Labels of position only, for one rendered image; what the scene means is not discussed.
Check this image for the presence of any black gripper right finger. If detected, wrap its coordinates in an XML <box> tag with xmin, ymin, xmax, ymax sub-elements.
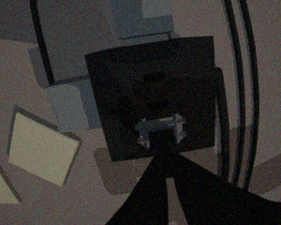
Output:
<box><xmin>170</xmin><ymin>153</ymin><xmax>281</xmax><ymax>225</ymax></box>

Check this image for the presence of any beige flat square tile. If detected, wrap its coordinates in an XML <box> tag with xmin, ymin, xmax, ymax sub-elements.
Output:
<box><xmin>0</xmin><ymin>166</ymin><xmax>22</xmax><ymax>203</ymax></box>

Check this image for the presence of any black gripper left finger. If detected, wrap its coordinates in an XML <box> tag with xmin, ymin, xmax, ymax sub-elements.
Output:
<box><xmin>106</xmin><ymin>155</ymin><xmax>170</xmax><ymax>225</ymax></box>

